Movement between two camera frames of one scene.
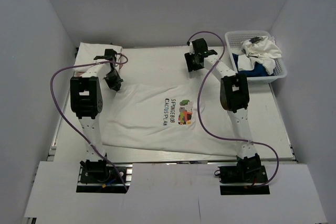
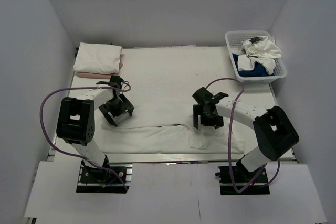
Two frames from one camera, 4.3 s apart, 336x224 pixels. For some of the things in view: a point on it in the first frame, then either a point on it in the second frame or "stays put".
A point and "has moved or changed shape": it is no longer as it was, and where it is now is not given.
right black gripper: x=191 y=66 to x=218 y=121
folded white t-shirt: x=87 y=52 stays put
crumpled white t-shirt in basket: x=262 y=49 stays put
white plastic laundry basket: x=256 y=55 stays put
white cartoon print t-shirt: x=165 y=116 has moved or changed shape
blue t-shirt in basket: x=259 y=70 stays put
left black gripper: x=115 y=85 to x=125 y=106
